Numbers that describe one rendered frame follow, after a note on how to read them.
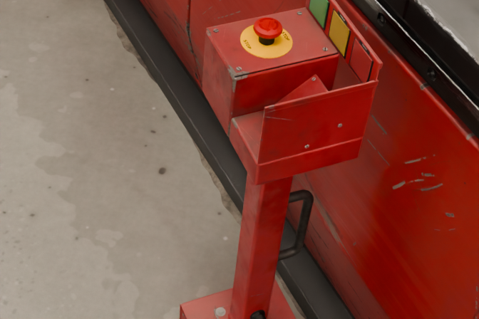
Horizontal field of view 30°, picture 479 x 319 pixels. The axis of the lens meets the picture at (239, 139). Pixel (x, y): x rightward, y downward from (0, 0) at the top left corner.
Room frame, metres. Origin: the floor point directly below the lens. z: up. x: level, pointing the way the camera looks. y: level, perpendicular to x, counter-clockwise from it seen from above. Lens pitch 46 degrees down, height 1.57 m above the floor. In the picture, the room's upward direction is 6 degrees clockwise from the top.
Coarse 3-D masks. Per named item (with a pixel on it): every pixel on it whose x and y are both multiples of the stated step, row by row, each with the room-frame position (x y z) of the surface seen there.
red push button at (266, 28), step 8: (256, 24) 0.94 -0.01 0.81; (264, 24) 0.94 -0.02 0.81; (272, 24) 0.94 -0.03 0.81; (280, 24) 0.95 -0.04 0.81; (256, 32) 0.93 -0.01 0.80; (264, 32) 0.93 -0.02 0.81; (272, 32) 0.93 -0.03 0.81; (280, 32) 0.94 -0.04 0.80; (264, 40) 0.93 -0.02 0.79; (272, 40) 0.94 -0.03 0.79
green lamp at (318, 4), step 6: (312, 0) 1.01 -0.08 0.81; (318, 0) 1.00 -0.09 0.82; (324, 0) 0.98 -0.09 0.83; (312, 6) 1.01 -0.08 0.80; (318, 6) 0.99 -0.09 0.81; (324, 6) 0.98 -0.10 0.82; (312, 12) 1.01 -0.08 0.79; (318, 12) 0.99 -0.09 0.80; (324, 12) 0.98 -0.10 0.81; (318, 18) 0.99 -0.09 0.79; (324, 18) 0.98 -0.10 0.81
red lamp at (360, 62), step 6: (354, 42) 0.90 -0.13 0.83; (354, 48) 0.90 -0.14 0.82; (360, 48) 0.89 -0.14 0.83; (354, 54) 0.90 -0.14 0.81; (360, 54) 0.89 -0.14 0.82; (366, 54) 0.88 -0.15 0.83; (354, 60) 0.90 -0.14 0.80; (360, 60) 0.89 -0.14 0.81; (366, 60) 0.87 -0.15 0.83; (354, 66) 0.89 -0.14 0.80; (360, 66) 0.88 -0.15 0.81; (366, 66) 0.87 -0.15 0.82; (360, 72) 0.88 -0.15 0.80; (366, 72) 0.87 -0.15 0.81; (360, 78) 0.88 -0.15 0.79; (366, 78) 0.87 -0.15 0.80
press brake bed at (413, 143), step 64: (128, 0) 1.92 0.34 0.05; (192, 0) 1.49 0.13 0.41; (256, 0) 1.28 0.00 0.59; (384, 0) 1.01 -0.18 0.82; (192, 64) 1.55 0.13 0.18; (384, 64) 0.97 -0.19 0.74; (192, 128) 1.48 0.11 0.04; (384, 128) 0.94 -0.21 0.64; (448, 128) 0.84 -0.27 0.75; (320, 192) 1.04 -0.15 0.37; (384, 192) 0.91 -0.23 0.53; (448, 192) 0.81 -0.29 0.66; (320, 256) 1.06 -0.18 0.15; (384, 256) 0.88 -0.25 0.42; (448, 256) 0.78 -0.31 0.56
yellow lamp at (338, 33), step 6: (336, 18) 0.95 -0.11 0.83; (336, 24) 0.95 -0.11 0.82; (342, 24) 0.94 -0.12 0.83; (330, 30) 0.96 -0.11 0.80; (336, 30) 0.94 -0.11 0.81; (342, 30) 0.93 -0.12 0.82; (348, 30) 0.92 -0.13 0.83; (330, 36) 0.96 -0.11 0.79; (336, 36) 0.94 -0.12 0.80; (342, 36) 0.93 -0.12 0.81; (348, 36) 0.92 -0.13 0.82; (336, 42) 0.94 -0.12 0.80; (342, 42) 0.93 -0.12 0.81; (342, 48) 0.93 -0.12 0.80; (342, 54) 0.92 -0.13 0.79
